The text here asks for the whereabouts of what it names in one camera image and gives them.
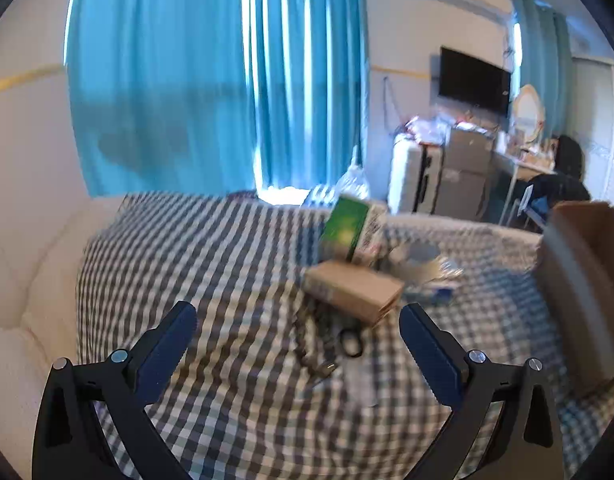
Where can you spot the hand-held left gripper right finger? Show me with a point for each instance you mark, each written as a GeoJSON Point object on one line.
{"type": "Point", "coordinates": [429, 355]}

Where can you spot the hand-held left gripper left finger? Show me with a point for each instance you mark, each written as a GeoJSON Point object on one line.
{"type": "Point", "coordinates": [167, 350]}

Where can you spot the blue and white tissue pack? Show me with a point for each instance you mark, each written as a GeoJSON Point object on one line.
{"type": "Point", "coordinates": [437, 282]}

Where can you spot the tan cardboard carton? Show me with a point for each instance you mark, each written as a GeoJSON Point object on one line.
{"type": "Point", "coordinates": [347, 285]}

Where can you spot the green and white carton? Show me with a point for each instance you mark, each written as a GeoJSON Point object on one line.
{"type": "Point", "coordinates": [344, 225]}

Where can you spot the brown cardboard box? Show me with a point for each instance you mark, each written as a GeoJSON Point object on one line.
{"type": "Point", "coordinates": [572, 285]}

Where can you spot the checkered blanket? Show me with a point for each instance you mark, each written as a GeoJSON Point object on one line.
{"type": "Point", "coordinates": [187, 260]}

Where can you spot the white suitcase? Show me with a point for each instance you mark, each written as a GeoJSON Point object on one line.
{"type": "Point", "coordinates": [407, 175]}

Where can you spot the silver mini fridge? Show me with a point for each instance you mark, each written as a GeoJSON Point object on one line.
{"type": "Point", "coordinates": [464, 175]}

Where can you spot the clear water bottle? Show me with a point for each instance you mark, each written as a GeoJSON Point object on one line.
{"type": "Point", "coordinates": [354, 182]}

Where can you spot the black chair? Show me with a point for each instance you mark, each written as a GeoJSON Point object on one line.
{"type": "Point", "coordinates": [562, 190]}

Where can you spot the white dressing desk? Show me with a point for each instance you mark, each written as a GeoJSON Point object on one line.
{"type": "Point", "coordinates": [512, 160]}

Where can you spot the white paper roll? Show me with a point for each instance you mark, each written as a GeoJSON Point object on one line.
{"type": "Point", "coordinates": [503, 142]}

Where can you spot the pile of plastic bags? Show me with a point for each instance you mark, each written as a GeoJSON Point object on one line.
{"type": "Point", "coordinates": [427, 127]}

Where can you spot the black backpack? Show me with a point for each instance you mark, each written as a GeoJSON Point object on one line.
{"type": "Point", "coordinates": [569, 157]}

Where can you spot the oval cream mirror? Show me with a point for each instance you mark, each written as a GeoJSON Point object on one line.
{"type": "Point", "coordinates": [527, 110]}

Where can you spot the wide blue curtain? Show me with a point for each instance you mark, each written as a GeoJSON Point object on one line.
{"type": "Point", "coordinates": [162, 60]}

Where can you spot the narrow blue curtain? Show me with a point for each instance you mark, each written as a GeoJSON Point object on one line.
{"type": "Point", "coordinates": [547, 60]}

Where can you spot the black wall television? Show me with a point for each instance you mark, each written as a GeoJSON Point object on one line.
{"type": "Point", "coordinates": [474, 80]}

